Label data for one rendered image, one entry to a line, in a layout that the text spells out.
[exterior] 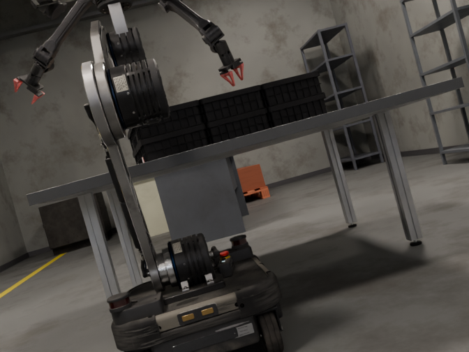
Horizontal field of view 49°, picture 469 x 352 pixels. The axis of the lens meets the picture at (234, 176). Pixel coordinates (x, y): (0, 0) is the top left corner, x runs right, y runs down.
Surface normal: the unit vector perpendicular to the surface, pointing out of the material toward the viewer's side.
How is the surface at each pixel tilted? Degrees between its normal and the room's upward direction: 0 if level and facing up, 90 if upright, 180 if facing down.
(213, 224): 90
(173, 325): 90
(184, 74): 90
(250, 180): 90
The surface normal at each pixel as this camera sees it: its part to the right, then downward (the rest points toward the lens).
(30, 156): 0.11, 0.00
